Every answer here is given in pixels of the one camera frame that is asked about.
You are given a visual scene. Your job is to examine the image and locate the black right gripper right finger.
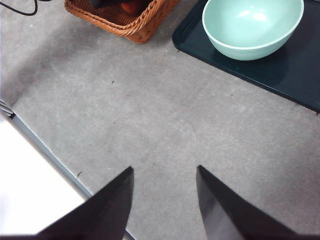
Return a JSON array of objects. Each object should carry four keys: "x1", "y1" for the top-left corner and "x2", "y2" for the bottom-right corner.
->
[{"x1": 195, "y1": 164, "x2": 320, "y2": 240}]

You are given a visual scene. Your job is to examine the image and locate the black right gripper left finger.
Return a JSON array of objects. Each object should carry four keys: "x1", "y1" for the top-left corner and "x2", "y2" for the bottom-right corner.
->
[{"x1": 0, "y1": 166, "x2": 135, "y2": 240}]

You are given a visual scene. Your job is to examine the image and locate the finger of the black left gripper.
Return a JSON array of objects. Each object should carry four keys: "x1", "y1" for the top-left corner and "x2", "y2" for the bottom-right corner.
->
[{"x1": 89, "y1": 0, "x2": 120, "y2": 10}]

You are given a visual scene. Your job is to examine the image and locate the teal ceramic bowl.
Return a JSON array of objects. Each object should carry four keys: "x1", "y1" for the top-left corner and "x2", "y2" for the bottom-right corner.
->
[{"x1": 201, "y1": 0, "x2": 305, "y2": 62}]

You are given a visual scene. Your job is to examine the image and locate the brown wicker basket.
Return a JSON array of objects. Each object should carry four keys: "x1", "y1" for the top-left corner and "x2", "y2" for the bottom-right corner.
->
[{"x1": 64, "y1": 0, "x2": 180, "y2": 45}]

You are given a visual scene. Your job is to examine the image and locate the black rectangular tray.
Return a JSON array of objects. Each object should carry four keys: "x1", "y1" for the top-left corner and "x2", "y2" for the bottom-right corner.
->
[{"x1": 171, "y1": 0, "x2": 320, "y2": 114}]

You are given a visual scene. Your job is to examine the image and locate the black cable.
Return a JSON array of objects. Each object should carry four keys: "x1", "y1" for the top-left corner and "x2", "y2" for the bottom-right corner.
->
[{"x1": 0, "y1": 0, "x2": 52, "y2": 16}]

